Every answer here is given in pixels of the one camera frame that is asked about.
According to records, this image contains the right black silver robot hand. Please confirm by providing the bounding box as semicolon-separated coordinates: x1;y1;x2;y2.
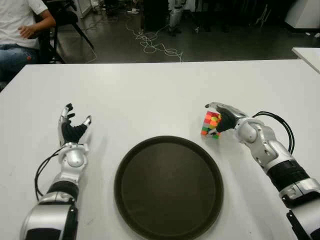
204;101;248;136

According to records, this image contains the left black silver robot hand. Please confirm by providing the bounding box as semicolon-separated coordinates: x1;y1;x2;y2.
57;102;93;147

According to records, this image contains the multicoloured Rubik's cube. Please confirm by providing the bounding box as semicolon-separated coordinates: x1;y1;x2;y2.
200;110;223;139

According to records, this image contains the dark brown round plate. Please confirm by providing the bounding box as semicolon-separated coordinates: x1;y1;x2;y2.
114;135;225;240

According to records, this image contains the white side table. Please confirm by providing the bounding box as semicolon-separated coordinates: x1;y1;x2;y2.
291;47;320;75

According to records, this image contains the grey folding metal stand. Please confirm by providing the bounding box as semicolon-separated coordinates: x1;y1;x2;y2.
254;2;272;26

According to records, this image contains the black chair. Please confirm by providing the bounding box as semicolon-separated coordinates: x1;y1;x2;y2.
34;0;97;65

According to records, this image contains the white glass display cabinet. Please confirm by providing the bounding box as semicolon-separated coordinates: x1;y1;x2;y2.
74;0;93;18

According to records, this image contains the person in white shirt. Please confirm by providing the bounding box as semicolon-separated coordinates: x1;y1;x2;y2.
0;0;57;83

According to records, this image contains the black cabinet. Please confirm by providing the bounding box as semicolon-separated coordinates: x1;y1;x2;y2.
142;0;172;31

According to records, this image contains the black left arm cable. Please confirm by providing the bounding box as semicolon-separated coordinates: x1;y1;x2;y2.
34;147;63;201

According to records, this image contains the tangled white floor cable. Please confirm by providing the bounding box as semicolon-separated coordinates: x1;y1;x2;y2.
124;23;185;63

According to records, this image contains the white pedestal cabinet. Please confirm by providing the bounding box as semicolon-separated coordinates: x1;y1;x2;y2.
284;0;320;31

